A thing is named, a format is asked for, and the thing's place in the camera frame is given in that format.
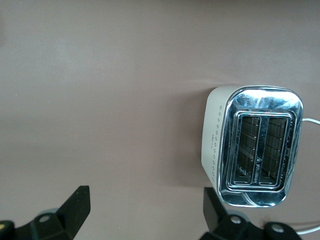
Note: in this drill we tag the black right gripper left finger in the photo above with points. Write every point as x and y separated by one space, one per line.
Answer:
62 222

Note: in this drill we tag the brown table cover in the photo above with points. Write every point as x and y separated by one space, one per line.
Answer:
100 100

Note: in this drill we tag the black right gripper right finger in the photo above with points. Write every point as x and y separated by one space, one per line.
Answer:
225 227

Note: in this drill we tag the silver and cream toaster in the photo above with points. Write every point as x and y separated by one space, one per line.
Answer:
262 105

